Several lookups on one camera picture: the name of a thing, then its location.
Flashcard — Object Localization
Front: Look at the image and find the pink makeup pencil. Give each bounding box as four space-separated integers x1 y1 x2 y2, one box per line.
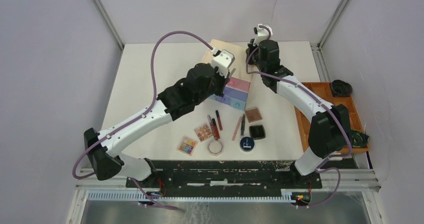
231 116 243 141

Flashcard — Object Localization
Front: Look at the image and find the colourful eyeshadow palette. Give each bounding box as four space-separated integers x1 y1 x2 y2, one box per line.
177 136 198 156

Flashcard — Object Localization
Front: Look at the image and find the dark red lip gloss tube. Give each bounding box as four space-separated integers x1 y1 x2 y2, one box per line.
215 110 223 131

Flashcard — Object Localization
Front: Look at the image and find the green yellow coiled band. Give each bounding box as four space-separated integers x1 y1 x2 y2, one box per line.
350 130 370 148

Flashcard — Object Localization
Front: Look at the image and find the black square compact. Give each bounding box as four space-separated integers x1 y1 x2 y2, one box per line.
249 124 266 140

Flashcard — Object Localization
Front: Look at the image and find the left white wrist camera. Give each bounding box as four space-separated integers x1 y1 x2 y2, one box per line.
210 50 235 78

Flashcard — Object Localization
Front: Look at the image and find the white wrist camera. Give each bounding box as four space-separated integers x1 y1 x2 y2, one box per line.
252 24 273 46
210 50 235 78

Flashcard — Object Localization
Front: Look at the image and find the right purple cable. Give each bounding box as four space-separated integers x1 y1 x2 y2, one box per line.
245 25 353 209

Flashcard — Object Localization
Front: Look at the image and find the purple cable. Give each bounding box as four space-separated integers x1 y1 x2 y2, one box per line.
72 31 220 210
245 25 353 209

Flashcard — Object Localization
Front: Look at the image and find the silver red mascara tube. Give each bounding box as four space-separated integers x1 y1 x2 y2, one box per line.
207 115 216 137

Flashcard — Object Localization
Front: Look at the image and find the white slotted cable duct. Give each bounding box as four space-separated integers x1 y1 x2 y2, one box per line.
86 188 312 204

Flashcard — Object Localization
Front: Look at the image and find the pastel wooden drawer chest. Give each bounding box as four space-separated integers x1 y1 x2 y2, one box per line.
209 39 252 111

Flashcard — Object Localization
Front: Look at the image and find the round dark blue jar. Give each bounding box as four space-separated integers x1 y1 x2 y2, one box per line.
239 136 255 152

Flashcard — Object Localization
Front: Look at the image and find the brown square blush compact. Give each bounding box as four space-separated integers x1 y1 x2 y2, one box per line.
245 107 263 123

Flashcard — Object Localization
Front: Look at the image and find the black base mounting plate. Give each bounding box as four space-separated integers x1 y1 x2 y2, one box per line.
125 158 359 198

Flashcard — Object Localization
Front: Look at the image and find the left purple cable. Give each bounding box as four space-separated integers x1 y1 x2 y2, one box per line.
72 31 220 210

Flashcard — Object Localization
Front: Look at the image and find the orange wooden compartment tray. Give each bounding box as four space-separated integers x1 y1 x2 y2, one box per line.
294 81 371 154

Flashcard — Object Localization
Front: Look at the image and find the black makeup pen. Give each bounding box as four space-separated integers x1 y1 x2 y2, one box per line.
240 114 246 137

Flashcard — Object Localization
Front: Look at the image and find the nude eyeshadow palette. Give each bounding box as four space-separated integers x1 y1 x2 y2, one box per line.
194 123 213 142

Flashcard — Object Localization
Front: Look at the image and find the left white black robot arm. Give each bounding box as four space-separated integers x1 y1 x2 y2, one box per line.
84 61 231 187

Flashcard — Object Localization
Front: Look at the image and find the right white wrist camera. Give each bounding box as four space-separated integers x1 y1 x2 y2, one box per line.
252 24 273 46

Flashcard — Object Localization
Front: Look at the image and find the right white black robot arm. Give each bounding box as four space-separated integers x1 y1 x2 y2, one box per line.
246 39 351 188

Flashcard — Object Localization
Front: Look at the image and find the black coiled band top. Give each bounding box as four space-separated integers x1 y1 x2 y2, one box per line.
330 80 353 97

